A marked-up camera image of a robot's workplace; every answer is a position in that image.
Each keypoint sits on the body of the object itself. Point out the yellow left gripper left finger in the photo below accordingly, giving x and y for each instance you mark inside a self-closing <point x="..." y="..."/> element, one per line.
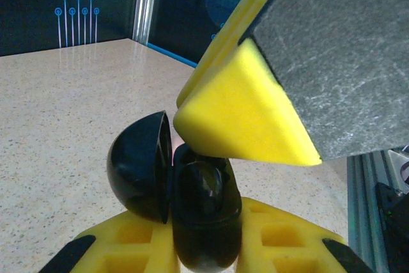
<point x="128" y="247"/>

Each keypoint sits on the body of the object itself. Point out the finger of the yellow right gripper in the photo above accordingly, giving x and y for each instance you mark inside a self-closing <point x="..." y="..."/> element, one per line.
<point x="255" y="110"/>

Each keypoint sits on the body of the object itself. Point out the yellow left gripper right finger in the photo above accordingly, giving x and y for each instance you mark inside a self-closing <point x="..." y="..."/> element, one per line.
<point x="287" y="247"/>

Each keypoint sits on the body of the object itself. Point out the black glossy charging case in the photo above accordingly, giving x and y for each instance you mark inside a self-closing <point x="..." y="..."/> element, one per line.
<point x="134" y="170"/>

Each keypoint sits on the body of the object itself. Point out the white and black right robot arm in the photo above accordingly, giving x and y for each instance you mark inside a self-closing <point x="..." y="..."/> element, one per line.
<point x="396" y="238"/>

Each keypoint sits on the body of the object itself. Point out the aluminium base beam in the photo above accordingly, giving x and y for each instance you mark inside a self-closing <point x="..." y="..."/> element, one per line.
<point x="364" y="196"/>

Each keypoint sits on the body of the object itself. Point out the aluminium frame post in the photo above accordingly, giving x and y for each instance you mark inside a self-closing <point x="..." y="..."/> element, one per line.
<point x="145" y="4"/>

